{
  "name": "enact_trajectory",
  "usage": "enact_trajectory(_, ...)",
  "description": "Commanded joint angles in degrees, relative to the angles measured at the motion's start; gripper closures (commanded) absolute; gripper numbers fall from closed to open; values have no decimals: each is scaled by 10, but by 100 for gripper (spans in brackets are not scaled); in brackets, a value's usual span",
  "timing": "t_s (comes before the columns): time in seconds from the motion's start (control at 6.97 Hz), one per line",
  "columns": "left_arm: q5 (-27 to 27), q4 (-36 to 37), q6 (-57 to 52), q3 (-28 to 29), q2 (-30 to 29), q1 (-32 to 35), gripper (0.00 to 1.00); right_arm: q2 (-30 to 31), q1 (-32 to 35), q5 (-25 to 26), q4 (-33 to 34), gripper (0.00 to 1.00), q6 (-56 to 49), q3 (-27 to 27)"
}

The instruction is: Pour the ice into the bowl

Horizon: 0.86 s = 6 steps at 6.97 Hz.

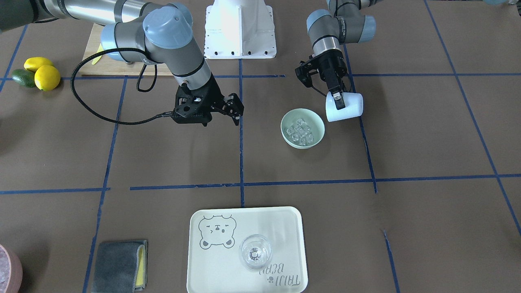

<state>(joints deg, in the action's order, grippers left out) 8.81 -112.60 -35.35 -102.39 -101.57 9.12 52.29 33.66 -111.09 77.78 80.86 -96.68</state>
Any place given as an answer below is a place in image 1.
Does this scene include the grey folded cloth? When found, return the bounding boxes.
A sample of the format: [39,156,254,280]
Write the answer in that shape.
[91,239,148,293]

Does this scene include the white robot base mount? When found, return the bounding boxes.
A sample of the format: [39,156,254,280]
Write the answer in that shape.
[204,0,277,59]

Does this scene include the clear wine glass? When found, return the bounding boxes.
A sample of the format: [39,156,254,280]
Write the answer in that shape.
[239,234,272,270]

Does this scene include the ice cubes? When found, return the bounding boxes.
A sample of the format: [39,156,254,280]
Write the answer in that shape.
[284,118,315,147]

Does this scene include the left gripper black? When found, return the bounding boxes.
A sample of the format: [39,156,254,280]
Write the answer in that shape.
[295,51,348,111]

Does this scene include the whole yellow lemon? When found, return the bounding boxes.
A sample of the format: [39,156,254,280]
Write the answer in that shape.
[34,65,61,91]

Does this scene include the yellow plastic knife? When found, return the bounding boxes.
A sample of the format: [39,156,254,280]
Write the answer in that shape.
[91,44,103,65]

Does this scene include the green bowl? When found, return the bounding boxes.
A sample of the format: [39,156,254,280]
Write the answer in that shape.
[280,108,325,149]

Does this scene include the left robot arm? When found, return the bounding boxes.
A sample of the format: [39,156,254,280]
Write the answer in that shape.
[295,0,377,110]

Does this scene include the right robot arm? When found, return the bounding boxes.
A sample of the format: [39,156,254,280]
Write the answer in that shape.
[0,0,244,126]

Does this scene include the cream bear tray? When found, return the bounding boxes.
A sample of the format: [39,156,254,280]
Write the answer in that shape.
[186,206,309,293]

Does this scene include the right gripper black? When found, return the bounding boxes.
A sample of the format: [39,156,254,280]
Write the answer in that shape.
[172,77,244,126]

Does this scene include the wooden cutting board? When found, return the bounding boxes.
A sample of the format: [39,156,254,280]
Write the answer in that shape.
[79,23,173,77]

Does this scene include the light blue plastic cup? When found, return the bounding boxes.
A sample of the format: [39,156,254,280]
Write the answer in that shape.
[325,92,363,122]

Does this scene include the pink bowl with ice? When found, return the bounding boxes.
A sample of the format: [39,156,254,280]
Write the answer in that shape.
[0,245,23,293]

